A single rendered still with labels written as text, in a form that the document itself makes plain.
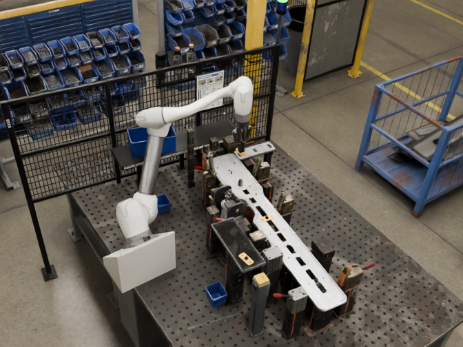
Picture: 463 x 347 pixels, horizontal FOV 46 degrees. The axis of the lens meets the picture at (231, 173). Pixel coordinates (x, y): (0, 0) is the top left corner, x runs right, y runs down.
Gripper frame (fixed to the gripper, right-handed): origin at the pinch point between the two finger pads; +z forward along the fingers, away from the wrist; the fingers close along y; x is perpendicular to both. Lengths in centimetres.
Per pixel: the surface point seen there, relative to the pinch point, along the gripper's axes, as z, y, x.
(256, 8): -54, -47, -68
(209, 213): 23.5, 32.6, 22.5
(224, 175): 30.1, 5.0, -12.4
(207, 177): 25.0, 18.7, -10.1
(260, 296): 25, 35, 87
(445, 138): 46, -179, 8
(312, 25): 45, -200, -207
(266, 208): 31.1, -4.2, 26.7
